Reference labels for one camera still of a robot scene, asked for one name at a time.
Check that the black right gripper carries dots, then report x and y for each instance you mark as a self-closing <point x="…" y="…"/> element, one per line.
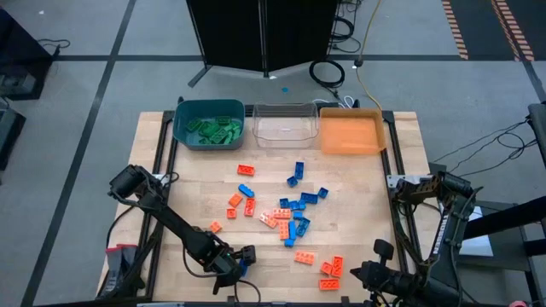
<point x="384" y="279"/>

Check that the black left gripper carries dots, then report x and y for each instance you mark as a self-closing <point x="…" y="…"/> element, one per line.
<point x="219" y="260"/>

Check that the blue 2x4 toy brick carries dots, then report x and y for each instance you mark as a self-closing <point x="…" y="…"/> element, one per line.
<point x="299" y="170"/>
<point x="292" y="230"/>
<point x="243" y="268"/>
<point x="308" y="198"/>
<point x="303" y="227"/>
<point x="246" y="190"/>

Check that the orange 2x2 toy brick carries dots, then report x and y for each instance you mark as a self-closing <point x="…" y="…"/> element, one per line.
<point x="326" y="268"/>
<point x="235" y="200"/>
<point x="231" y="213"/>
<point x="216" y="227"/>

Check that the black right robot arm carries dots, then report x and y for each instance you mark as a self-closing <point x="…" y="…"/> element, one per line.
<point x="443" y="239"/>

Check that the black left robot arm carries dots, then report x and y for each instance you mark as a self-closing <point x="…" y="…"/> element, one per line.
<point x="170" y="217"/>

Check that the grey holder with red top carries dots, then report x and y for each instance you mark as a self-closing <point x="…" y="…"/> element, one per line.
<point x="117" y="264"/>

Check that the white paper sheet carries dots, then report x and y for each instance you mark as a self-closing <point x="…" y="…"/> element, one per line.
<point x="480" y="245"/>

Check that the orange plastic tray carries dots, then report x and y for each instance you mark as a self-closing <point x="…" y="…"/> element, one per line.
<point x="350" y="132"/>

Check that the pink object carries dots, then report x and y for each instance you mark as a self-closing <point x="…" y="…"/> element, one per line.
<point x="518" y="303"/>

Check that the black side stand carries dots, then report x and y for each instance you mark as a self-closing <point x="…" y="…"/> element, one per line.
<point x="512" y="217"/>

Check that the clear plastic bin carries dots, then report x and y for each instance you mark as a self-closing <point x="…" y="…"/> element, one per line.
<point x="286" y="128"/>

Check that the teal plastic bin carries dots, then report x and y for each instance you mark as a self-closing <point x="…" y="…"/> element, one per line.
<point x="183" y="111"/>

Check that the black folding partition screen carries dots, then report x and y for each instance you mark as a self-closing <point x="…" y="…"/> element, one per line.
<point x="230" y="34"/>

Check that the black cabinet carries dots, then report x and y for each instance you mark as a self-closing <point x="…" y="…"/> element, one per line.
<point x="21" y="59"/>

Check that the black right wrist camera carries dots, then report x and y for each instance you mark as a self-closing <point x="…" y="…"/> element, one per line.
<point x="384" y="248"/>

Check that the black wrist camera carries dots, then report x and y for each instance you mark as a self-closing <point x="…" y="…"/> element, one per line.
<point x="248" y="255"/>
<point x="384" y="248"/>

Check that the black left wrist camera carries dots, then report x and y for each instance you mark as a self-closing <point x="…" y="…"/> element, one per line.
<point x="248" y="255"/>

